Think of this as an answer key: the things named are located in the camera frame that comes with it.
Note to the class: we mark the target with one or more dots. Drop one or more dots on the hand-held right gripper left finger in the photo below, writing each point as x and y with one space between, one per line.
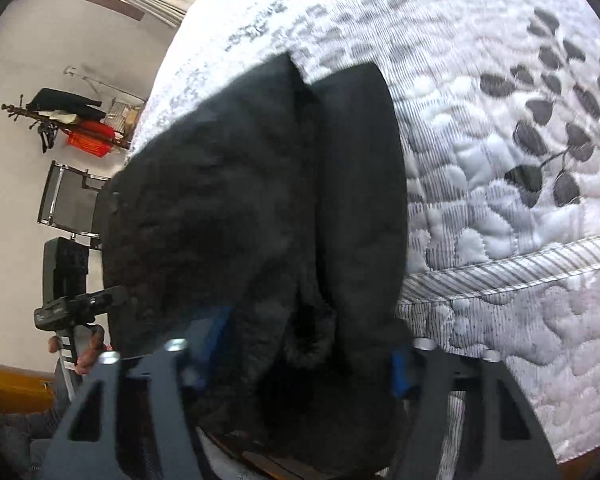
212 340

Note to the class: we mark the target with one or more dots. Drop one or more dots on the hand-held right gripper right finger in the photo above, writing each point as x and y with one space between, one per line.
399 372

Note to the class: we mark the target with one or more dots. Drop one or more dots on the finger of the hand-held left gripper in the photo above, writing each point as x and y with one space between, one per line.
107 296

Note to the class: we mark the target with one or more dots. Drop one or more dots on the black pants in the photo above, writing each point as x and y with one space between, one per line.
260 210

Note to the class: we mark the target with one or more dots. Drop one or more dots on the person's left hand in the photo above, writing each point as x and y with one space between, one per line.
92 355

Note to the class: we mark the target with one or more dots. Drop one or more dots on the black mesh chair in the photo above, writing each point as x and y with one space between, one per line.
65 195

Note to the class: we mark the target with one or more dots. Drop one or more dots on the red hanging cloth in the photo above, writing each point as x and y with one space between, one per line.
90 137

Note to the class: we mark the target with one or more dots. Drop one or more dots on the wooden coat rack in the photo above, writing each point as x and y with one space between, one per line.
25 112

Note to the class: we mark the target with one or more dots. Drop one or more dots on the black hanging garment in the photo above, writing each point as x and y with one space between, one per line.
65 100

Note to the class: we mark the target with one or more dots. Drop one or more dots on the quilted leaf-print bedspread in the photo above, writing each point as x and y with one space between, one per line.
480 185

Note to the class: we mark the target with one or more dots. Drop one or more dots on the wooden wall trim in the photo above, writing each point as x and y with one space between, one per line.
90 1

